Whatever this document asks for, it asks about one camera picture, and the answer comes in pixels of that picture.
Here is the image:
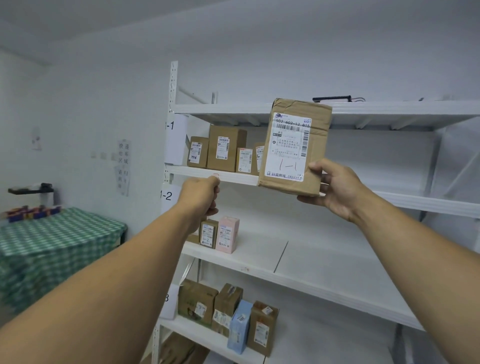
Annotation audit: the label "person's right hand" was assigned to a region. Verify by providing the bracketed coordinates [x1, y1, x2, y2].
[297, 158, 370, 225]

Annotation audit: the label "person's left hand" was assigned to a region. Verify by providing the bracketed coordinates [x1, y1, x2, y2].
[176, 176, 221, 235]

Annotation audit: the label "brown box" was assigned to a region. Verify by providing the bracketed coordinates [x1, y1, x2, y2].
[186, 215, 207, 245]

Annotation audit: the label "pink package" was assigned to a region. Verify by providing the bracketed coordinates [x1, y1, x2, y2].
[215, 216, 240, 255]

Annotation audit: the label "brown parcel marked 7936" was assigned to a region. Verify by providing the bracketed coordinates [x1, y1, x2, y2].
[186, 136, 210, 169]

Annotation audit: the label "small parcel yellow tape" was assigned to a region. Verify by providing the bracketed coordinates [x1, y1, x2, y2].
[236, 147, 255, 175]

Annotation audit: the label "white metal shelf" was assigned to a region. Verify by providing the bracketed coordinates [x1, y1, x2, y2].
[151, 61, 480, 364]

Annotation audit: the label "green printed cardboard box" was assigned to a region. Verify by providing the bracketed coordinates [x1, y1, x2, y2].
[178, 278, 219, 328]

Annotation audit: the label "light blue box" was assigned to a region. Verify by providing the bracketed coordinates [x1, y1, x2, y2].
[226, 299, 254, 355]

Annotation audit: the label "bottom-shelf brown parcels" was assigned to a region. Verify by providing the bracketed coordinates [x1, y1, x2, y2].
[246, 299, 280, 358]

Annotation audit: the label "person's left forearm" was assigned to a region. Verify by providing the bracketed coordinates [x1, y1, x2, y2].
[0, 209, 200, 364]

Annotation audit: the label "person's right forearm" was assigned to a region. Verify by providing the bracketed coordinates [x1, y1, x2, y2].
[352, 194, 480, 364]

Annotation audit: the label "white paper shelf label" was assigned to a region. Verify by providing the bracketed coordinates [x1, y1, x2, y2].
[159, 283, 180, 321]
[160, 183, 185, 217]
[164, 114, 190, 167]

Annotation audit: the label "folded cardboard pad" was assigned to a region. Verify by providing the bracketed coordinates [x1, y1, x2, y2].
[140, 331, 211, 364]

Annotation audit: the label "black flat device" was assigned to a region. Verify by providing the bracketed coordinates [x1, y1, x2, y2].
[312, 95, 353, 104]

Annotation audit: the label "green checked tablecloth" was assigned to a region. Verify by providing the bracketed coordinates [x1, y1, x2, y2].
[0, 207, 128, 316]

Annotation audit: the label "row of blue orange blocks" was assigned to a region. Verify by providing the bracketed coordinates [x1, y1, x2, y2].
[5, 205, 63, 224]

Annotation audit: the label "black side stand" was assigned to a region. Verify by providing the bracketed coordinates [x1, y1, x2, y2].
[8, 182, 55, 207]

